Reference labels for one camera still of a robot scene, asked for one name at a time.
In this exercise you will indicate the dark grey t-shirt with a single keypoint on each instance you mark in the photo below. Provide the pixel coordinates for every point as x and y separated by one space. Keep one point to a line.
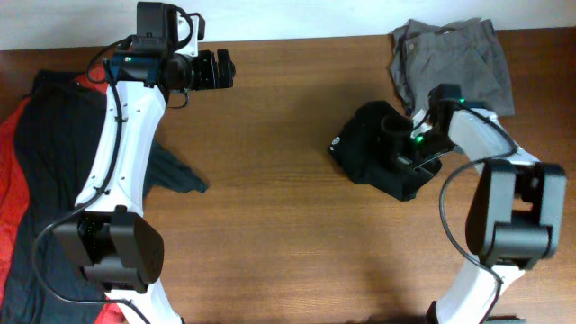
55 143

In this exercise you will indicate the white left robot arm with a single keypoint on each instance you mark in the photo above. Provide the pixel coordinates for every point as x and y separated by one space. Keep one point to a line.
106 236

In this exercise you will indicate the red mesh garment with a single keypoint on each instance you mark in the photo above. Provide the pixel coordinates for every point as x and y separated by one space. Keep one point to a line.
15 198

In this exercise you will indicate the folded grey shorts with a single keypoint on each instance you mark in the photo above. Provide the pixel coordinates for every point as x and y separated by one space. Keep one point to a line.
466 53

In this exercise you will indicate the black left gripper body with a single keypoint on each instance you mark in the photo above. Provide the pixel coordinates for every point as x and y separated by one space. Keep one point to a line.
201 72

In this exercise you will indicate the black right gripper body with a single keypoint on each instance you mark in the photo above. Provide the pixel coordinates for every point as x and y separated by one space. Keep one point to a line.
420 152

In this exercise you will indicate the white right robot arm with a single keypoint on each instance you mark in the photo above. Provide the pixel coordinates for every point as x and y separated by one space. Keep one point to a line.
516 212

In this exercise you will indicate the black shorts with white logo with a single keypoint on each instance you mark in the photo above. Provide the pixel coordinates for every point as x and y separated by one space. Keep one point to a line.
356 150

